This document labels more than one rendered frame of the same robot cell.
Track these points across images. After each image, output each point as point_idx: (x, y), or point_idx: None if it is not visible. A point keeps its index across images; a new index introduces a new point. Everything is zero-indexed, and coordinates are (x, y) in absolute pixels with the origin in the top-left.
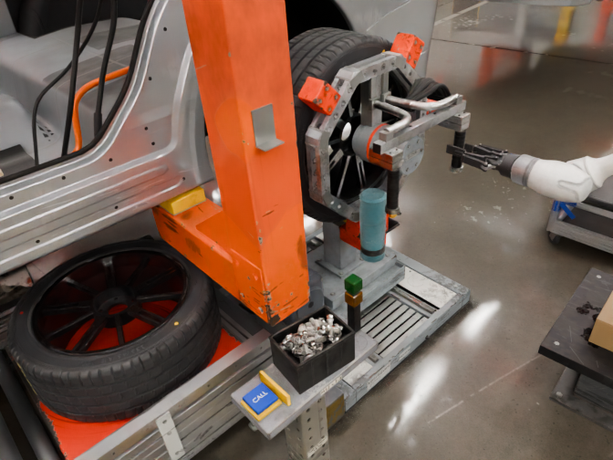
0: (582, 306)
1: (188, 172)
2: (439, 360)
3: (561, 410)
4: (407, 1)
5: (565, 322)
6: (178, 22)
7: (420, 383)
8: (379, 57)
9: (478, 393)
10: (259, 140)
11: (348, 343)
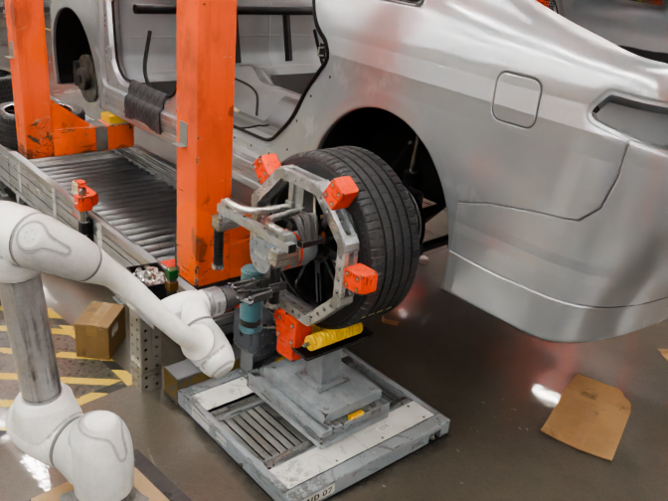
0: (171, 499)
1: None
2: (213, 472)
3: None
4: (524, 210)
5: (155, 476)
6: (318, 95)
7: (189, 453)
8: (316, 179)
9: None
10: (180, 139)
11: None
